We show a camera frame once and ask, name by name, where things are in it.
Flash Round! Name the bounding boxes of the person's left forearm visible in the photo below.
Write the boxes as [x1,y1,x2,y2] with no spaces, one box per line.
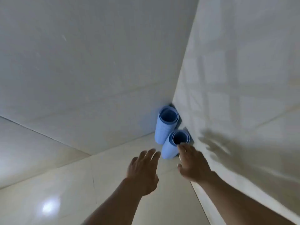
[81,178,150,225]

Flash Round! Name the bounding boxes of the person's left hand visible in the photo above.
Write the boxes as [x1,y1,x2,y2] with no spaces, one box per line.
[125,148,162,197]

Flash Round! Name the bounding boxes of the person's right forearm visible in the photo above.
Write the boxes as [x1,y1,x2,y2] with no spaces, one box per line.
[194,171,296,225]

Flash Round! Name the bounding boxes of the blue bath mat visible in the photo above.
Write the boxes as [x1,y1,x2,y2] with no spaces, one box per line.
[154,105,180,145]
[161,129,190,160]

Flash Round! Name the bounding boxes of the person's right hand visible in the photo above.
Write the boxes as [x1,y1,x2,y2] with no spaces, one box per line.
[177,142,213,184]

